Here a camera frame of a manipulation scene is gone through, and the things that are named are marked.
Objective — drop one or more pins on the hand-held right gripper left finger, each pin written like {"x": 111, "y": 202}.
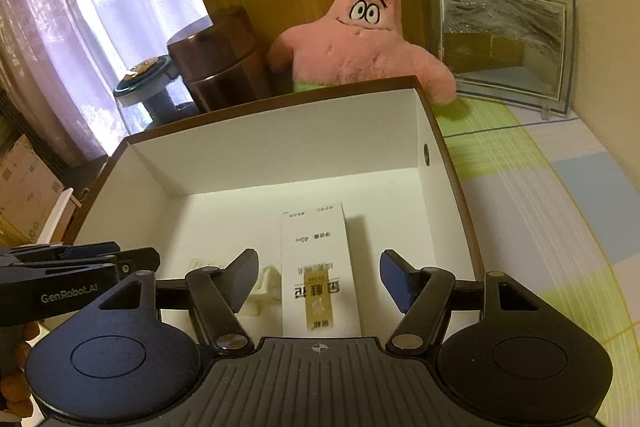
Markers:
{"x": 244, "y": 278}

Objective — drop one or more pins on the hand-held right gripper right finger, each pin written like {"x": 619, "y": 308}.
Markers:
{"x": 395, "y": 279}

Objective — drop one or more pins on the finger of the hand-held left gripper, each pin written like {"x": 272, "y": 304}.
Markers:
{"x": 75, "y": 251}
{"x": 140, "y": 262}

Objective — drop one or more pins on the white carton with gold label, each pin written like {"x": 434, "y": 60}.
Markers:
{"x": 320, "y": 267}

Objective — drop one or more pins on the brown storage box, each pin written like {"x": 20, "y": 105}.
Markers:
{"x": 300, "y": 142}

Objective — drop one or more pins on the person's left hand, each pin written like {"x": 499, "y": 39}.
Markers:
{"x": 12, "y": 357}

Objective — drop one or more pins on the white board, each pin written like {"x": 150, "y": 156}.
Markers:
{"x": 62, "y": 217}

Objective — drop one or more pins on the printed cardboard box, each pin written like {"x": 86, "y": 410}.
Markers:
{"x": 25, "y": 187}

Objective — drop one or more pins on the plaid bed sheet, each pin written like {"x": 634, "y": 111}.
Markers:
{"x": 550, "y": 207}

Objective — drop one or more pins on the brown cylindrical canister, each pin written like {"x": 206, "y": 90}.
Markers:
{"x": 220, "y": 67}

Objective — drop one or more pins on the pink starfish plush toy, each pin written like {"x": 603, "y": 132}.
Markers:
{"x": 350, "y": 57}

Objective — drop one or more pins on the pink lace curtain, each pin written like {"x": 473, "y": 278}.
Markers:
{"x": 100, "y": 7}

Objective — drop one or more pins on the glass picture frame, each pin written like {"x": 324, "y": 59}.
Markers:
{"x": 500, "y": 37}

